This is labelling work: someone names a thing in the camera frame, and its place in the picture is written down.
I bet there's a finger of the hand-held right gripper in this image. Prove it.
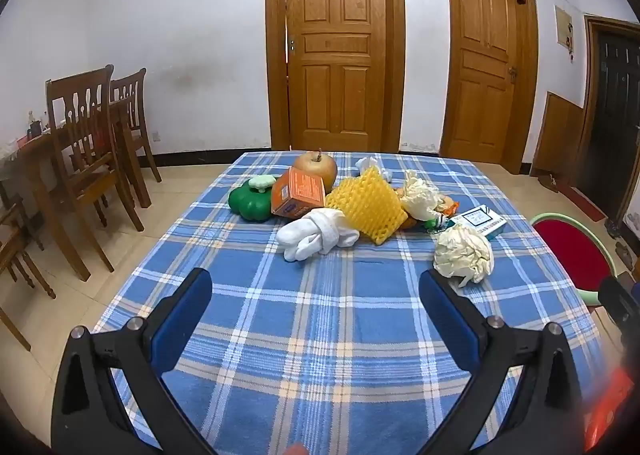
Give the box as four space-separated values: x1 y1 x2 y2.
598 272 640 351

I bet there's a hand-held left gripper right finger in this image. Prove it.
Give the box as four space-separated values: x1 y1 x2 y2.
418 269 586 455

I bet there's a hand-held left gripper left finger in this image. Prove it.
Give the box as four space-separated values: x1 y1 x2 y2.
51 267 217 455

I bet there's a white tissue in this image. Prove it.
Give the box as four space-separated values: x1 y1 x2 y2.
433 226 495 288

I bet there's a red stool with green rim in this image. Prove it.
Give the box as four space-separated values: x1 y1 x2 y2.
530 214 617 307

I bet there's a blue white cardboard box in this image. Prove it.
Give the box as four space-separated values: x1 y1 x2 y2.
449 205 507 242

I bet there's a cream plastic bag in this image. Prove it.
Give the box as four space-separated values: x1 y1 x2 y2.
400 170 443 222

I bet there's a yellow foam fruit net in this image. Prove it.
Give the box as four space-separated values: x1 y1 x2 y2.
326 167 409 246

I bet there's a white sock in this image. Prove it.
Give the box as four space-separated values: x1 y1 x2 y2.
276 208 362 263

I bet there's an orange cardboard box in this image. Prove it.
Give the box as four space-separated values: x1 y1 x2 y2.
270 166 327 220

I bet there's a clear plastic bag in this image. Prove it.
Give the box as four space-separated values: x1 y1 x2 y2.
355 157 393 183

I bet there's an orange plastic stool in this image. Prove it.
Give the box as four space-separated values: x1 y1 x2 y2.
582 367 637 452

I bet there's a red doormat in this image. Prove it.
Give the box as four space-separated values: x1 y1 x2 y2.
556 184 608 222

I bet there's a blue plaid tablecloth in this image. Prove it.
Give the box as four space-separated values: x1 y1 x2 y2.
92 151 608 455

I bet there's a green toy bell pepper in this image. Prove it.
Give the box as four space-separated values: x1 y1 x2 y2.
228 175 277 222

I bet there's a wooden dining chair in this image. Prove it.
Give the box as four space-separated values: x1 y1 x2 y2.
46 65 146 282
109 67 163 209
0 195 57 352

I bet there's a dark entrance door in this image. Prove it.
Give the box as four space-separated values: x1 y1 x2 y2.
575 15 640 228

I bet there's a red yellow apple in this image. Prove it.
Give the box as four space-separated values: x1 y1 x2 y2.
293 149 338 190

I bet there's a wooden dining table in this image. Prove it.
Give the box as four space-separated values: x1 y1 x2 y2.
0 120 116 281

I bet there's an arched panel wooden door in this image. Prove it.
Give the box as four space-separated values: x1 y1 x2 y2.
265 0 406 153

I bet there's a wooden wall panel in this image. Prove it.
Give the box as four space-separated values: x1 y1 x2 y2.
530 91 585 178

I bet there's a beige wall fuse box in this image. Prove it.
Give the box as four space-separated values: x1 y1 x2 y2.
555 5 577 56

